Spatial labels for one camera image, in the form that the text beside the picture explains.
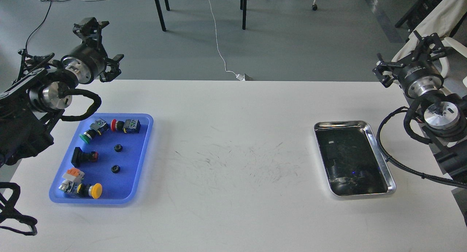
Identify yellow push button switch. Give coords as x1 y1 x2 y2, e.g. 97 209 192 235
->
58 182 103 199

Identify small black gear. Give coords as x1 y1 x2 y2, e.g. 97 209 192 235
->
111 164 121 174
114 144 123 152

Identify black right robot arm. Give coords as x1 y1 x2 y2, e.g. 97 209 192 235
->
373 31 467 189

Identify blue plastic tray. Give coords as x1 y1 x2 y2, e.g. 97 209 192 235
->
49 113 154 205

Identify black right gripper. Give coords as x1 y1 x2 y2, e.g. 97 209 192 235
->
373 31 446 99

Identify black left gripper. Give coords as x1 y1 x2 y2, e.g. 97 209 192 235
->
61 17 124 84

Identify green push button switch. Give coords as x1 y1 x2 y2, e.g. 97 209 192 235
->
80 119 110 144

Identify white cable on floor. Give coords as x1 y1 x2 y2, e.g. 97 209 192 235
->
177 0 253 81

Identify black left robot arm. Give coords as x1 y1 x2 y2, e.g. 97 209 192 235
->
0 17 124 166

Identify black cable on floor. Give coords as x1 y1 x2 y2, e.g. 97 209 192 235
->
24 0 88 55

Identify black push button switch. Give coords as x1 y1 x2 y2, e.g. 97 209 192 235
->
71 146 99 168

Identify orange white switch block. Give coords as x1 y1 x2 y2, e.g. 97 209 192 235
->
62 167 85 183

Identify red push button switch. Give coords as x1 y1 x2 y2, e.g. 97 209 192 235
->
110 119 141 133

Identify silver metal tray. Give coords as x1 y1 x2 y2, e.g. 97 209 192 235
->
313 120 396 199

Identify black table legs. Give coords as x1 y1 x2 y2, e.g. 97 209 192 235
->
152 0 248 32

